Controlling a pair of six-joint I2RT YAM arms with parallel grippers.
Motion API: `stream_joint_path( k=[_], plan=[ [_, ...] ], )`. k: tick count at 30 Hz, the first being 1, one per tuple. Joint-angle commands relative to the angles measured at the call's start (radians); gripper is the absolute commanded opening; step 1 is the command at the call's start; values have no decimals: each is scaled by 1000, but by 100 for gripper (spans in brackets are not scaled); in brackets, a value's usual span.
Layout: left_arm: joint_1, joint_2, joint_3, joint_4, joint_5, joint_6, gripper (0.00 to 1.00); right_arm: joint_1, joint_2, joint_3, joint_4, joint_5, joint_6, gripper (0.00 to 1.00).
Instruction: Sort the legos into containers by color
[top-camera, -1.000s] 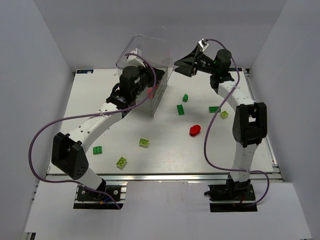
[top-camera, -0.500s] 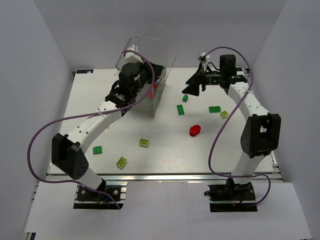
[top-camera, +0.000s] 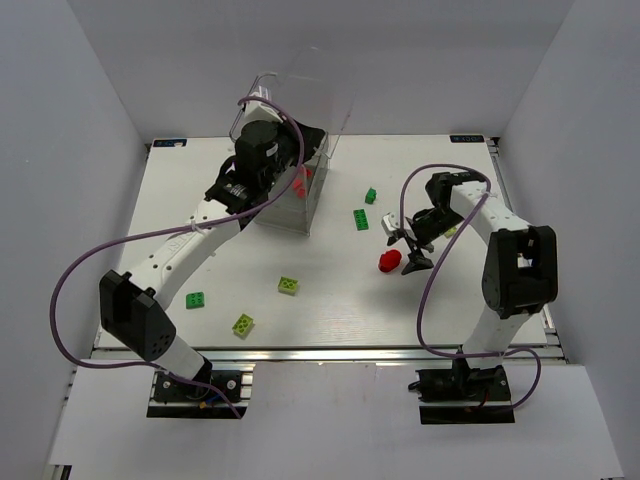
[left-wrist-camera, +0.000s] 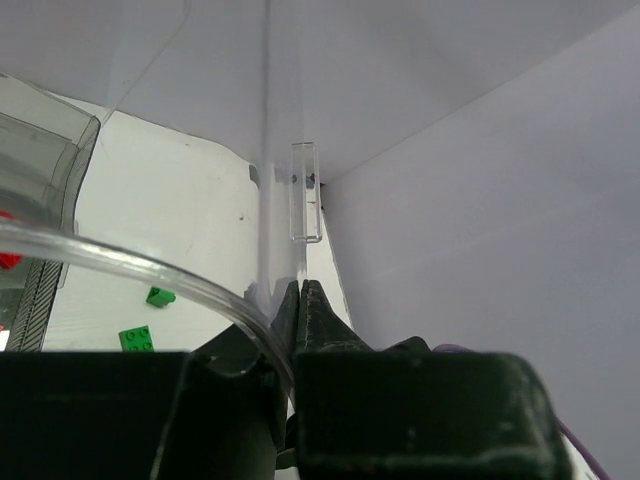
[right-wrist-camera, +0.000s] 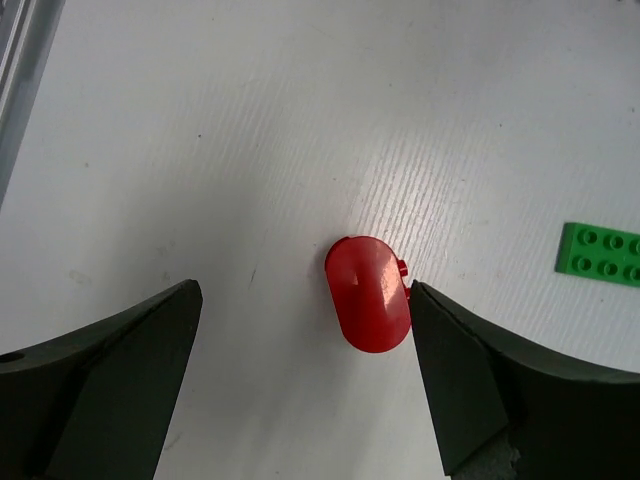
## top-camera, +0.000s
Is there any lime long brick front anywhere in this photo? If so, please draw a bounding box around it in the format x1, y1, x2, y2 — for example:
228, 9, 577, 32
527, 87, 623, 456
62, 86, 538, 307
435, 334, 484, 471
232, 314, 254, 339

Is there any dark green long brick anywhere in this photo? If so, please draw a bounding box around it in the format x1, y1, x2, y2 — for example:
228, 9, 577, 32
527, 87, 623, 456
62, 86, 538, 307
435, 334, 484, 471
353, 209, 369, 231

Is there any small green cube brick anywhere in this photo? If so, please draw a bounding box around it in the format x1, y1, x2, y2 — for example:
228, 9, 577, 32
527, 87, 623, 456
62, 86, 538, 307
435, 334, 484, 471
364, 188, 377, 205

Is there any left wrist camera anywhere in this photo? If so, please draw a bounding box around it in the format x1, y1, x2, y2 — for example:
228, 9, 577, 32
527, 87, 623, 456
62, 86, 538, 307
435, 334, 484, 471
243, 86, 282, 123

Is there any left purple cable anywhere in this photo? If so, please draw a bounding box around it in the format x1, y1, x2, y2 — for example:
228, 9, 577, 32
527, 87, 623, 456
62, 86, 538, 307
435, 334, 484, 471
49, 95, 307, 419

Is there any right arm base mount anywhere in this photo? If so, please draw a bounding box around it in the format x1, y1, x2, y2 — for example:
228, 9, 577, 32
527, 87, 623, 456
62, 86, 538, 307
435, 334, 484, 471
407, 366, 515, 425

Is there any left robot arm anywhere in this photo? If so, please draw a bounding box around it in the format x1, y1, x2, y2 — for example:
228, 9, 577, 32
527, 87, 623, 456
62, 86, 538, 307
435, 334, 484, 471
99, 120, 326, 383

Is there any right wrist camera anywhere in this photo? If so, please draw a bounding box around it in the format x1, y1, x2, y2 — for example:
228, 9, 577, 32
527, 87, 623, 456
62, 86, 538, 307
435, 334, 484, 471
381, 212, 404, 238

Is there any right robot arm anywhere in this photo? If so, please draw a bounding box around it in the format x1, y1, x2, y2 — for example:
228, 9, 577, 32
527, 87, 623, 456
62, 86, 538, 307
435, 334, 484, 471
381, 164, 558, 376

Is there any red rounded brick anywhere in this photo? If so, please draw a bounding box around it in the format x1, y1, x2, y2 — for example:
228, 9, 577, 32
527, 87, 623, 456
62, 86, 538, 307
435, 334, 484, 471
378, 249, 403, 273

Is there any clear plastic drawer cover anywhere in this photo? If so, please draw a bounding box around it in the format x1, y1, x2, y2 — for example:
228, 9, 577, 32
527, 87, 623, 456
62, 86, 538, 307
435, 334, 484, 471
245, 47, 356, 167

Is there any right blue table label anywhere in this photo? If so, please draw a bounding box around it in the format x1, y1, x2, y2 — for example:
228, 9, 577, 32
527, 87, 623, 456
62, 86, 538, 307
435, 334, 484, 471
449, 134, 485, 143

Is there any left blue table label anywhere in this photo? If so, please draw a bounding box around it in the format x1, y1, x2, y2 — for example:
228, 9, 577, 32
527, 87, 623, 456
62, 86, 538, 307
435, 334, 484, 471
152, 138, 187, 148

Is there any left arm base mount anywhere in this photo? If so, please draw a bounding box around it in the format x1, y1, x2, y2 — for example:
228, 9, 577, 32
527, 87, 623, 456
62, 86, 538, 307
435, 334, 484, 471
146, 368, 253, 419

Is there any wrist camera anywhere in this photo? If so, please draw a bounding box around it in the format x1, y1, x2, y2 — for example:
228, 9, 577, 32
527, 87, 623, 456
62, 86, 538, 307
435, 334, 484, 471
381, 212, 404, 238
243, 86, 282, 123

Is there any blue table label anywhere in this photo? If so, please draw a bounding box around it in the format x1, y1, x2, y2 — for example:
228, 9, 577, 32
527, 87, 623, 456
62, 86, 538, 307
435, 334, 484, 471
449, 134, 485, 143
152, 138, 187, 148

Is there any red sloped brick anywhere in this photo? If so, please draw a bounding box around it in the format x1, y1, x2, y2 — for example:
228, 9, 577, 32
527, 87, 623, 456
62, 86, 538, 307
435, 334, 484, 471
293, 182, 306, 198

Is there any lime rounded brick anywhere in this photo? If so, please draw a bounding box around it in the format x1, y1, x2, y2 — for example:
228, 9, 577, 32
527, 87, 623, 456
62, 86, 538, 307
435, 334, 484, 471
278, 277, 299, 295

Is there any green square brick left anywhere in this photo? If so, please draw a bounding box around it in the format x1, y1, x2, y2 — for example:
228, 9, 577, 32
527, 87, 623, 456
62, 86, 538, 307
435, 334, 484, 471
185, 292, 206, 310

